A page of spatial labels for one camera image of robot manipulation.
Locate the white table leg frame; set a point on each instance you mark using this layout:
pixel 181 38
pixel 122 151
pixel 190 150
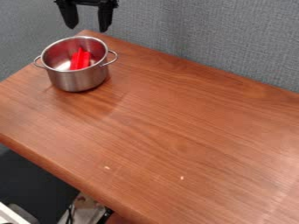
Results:
pixel 86 211

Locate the white object at corner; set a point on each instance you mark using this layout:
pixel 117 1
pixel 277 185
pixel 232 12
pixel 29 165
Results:
pixel 13 215

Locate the stainless steel pot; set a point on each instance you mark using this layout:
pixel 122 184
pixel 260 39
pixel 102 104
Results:
pixel 55 61

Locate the red block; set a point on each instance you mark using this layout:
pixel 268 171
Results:
pixel 81 59

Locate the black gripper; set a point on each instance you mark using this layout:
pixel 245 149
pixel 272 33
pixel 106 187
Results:
pixel 69 11

